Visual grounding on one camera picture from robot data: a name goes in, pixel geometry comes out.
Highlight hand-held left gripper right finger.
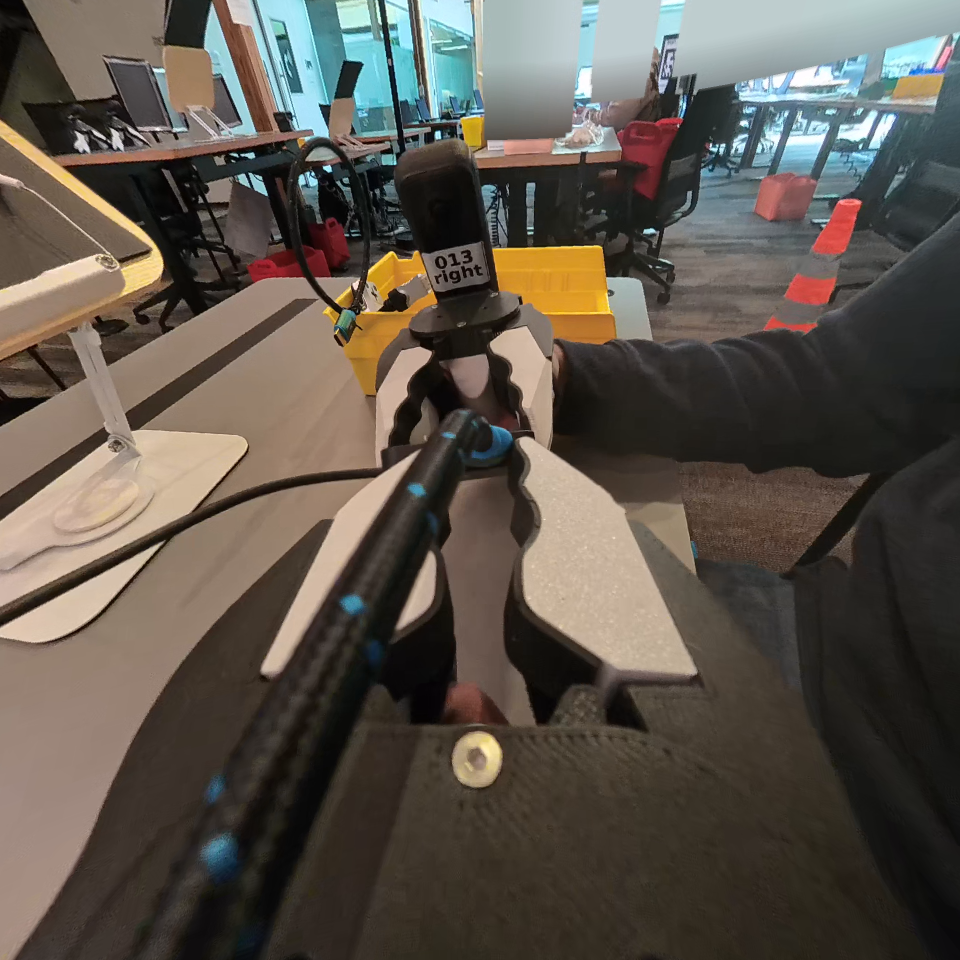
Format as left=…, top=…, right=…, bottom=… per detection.
left=510, top=437, right=700, bottom=724

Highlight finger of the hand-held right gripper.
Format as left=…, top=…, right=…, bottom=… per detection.
left=375, top=348, right=451, bottom=468
left=486, top=326, right=558, bottom=451

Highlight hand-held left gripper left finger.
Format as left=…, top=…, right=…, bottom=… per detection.
left=259, top=450, right=456, bottom=723

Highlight braided HDMI cable green plugs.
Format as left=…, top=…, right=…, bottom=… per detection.
left=127, top=408, right=519, bottom=960
left=287, top=137, right=374, bottom=350

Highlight yellow plastic bin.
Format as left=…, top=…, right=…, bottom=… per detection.
left=333, top=246, right=618, bottom=396

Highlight thin black hub cable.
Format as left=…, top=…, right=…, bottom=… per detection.
left=0, top=466, right=385, bottom=627

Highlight person's right forearm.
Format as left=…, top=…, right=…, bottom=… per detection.
left=551, top=217, right=960, bottom=481

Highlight wood-top background desk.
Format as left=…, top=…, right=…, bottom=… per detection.
left=472, top=127, right=624, bottom=249
left=56, top=129, right=315, bottom=316

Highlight red plastic container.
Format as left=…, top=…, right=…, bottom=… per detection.
left=306, top=217, right=351, bottom=271

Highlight red floor bin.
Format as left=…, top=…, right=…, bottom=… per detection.
left=753, top=172, right=819, bottom=222
left=247, top=246, right=331, bottom=282

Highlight red bag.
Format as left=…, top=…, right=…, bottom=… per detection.
left=618, top=117, right=685, bottom=200

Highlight black office chair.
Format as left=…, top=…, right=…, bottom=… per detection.
left=600, top=86, right=740, bottom=305

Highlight person's dark hoodie torso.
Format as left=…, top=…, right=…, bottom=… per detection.
left=780, top=435, right=960, bottom=960

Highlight background board stand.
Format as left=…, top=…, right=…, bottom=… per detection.
left=161, top=0, right=235, bottom=141

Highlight black computer monitor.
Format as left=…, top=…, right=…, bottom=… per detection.
left=103, top=56, right=175, bottom=135

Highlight wooden book stand white base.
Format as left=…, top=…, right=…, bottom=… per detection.
left=0, top=120, right=249, bottom=645

